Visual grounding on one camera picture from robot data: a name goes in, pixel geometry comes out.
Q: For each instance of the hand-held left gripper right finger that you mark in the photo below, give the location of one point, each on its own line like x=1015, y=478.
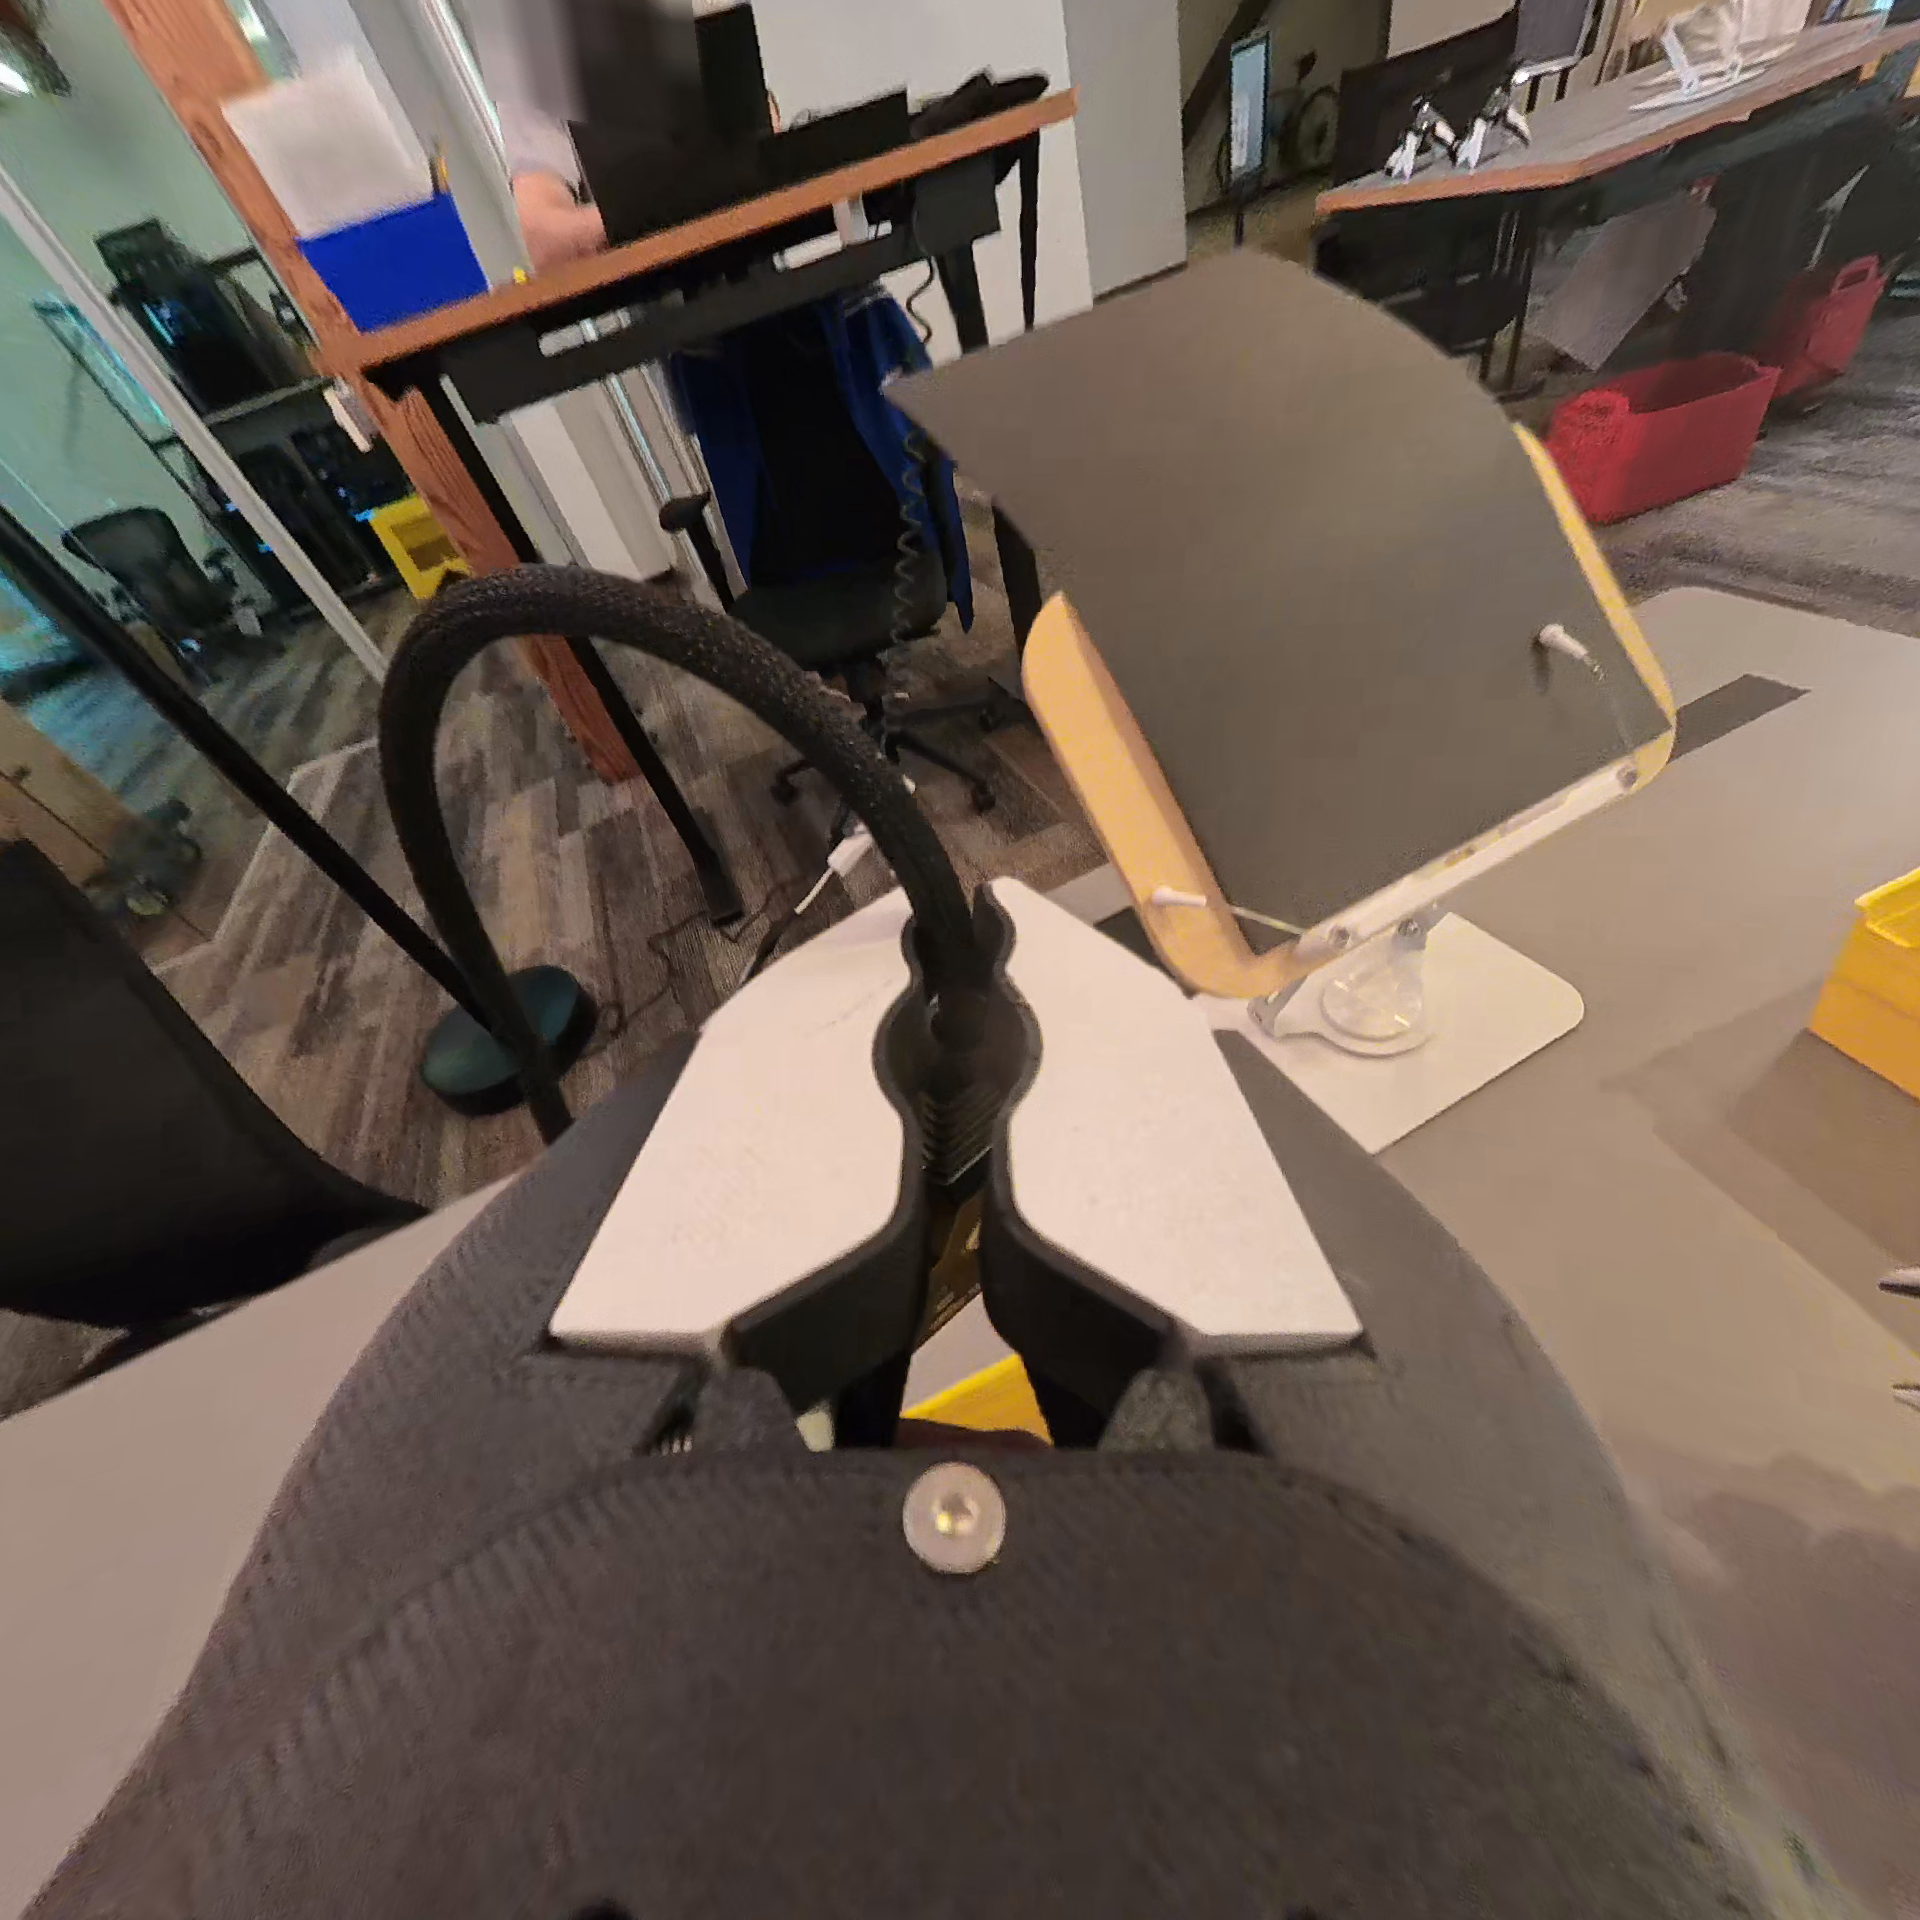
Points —
x=1155, y=1171

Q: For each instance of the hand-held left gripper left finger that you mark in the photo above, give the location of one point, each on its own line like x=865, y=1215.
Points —
x=750, y=1142

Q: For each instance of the yellow plastic bin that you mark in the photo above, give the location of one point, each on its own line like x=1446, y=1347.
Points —
x=983, y=1394
x=1875, y=991

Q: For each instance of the round dark floor base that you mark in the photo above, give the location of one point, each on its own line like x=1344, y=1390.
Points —
x=494, y=1050

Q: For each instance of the black office chair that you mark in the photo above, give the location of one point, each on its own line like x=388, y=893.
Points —
x=840, y=599

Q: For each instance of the thin black pole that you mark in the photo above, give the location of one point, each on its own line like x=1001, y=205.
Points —
x=270, y=779

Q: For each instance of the wooden board stand white base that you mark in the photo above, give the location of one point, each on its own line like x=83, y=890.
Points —
x=1277, y=569

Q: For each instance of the dark chair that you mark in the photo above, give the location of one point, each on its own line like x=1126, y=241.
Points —
x=136, y=1142

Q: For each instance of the small yellow floor bin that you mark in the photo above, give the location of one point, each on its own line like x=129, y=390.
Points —
x=413, y=546

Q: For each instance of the blue jacket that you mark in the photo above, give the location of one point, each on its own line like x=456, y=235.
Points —
x=704, y=405

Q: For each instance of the black mesh chair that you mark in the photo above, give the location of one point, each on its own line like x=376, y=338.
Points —
x=149, y=579

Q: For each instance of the low red basket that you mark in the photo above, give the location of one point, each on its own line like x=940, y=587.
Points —
x=1652, y=435

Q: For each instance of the blue storage box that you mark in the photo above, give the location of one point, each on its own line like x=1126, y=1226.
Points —
x=399, y=263

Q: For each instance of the black monitor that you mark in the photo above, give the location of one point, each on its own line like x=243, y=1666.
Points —
x=750, y=166

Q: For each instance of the grey hanging board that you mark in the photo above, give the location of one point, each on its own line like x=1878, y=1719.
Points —
x=1621, y=283

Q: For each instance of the small standing display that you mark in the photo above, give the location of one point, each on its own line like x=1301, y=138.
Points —
x=1246, y=106

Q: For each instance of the white foam block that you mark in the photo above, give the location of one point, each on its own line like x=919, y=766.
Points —
x=324, y=143

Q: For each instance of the brown top black frame desk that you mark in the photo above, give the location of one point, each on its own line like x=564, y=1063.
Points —
x=704, y=241

